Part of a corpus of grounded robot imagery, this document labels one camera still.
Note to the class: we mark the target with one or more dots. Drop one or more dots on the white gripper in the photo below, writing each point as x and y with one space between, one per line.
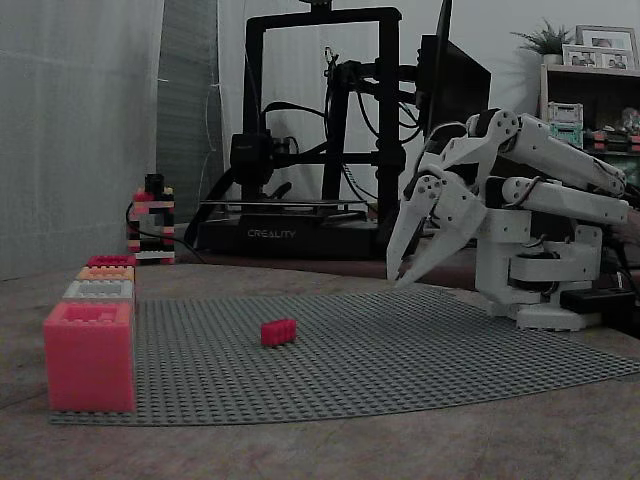
454 210

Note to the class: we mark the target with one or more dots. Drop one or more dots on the red Lego brick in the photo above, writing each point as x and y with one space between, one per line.
278 333

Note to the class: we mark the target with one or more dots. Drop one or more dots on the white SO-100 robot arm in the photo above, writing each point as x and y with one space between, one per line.
560 150

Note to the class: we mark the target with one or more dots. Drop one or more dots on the grey Lego baseplate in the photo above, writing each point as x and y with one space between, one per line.
350 360

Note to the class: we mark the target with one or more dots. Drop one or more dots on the dark pink lego box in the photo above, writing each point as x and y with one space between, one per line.
97 260

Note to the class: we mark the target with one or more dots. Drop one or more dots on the orange lego box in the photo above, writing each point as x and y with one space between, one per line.
87 275

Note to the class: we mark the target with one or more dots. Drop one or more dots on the grey lego box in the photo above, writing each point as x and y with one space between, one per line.
75 295

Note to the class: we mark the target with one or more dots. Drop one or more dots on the large pink lego box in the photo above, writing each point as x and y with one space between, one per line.
90 365

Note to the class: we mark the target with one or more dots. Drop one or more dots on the black Creality 3D printer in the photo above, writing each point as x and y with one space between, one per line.
300 232

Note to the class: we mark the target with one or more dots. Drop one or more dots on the black computer monitor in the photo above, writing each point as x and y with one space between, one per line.
460 75

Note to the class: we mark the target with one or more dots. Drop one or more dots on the green storage crate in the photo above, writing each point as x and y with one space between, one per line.
567 134

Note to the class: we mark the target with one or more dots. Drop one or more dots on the white storage crate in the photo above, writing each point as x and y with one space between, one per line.
565 111

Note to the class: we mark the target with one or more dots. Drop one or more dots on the wooden shelf unit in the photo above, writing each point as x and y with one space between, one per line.
600 85

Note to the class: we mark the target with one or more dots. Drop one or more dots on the small potted green plant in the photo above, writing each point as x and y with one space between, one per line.
547 40

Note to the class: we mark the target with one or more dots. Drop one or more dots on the white sheer curtain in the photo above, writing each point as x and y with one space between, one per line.
75 140

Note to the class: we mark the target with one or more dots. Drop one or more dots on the small white picture frame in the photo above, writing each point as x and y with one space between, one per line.
616 60
580 56

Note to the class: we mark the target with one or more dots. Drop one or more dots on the multicolour Lego camera tower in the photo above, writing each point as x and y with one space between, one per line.
150 245

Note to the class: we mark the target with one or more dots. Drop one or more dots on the small black camera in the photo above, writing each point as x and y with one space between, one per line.
156 181

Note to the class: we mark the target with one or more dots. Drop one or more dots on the large white picture frame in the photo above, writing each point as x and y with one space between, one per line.
607 36

